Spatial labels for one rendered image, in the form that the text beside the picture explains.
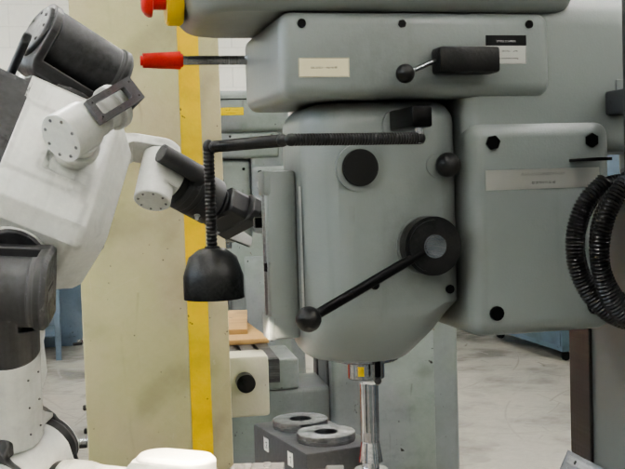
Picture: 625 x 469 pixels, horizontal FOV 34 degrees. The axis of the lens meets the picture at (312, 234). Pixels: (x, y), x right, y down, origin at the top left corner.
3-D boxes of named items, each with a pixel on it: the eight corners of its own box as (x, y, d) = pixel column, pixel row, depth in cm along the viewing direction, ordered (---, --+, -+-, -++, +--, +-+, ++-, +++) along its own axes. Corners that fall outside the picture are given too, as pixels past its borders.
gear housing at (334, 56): (283, 98, 116) (279, 8, 115) (245, 113, 139) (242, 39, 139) (553, 95, 124) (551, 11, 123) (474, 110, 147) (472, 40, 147)
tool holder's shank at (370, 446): (379, 472, 131) (378, 385, 131) (355, 471, 132) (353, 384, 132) (385, 465, 134) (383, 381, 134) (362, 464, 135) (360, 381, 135)
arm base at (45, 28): (-5, 84, 155) (30, 68, 146) (26, 14, 159) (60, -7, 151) (79, 132, 163) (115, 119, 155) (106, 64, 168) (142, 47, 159)
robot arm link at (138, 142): (172, 200, 183) (97, 188, 182) (180, 159, 188) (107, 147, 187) (174, 180, 178) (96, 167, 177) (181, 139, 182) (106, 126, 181)
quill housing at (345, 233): (316, 373, 120) (308, 100, 118) (280, 347, 140) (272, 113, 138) (469, 362, 125) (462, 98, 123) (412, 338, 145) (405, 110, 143)
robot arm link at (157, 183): (174, 229, 186) (122, 202, 180) (183, 180, 192) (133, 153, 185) (212, 207, 179) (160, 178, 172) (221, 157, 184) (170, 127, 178)
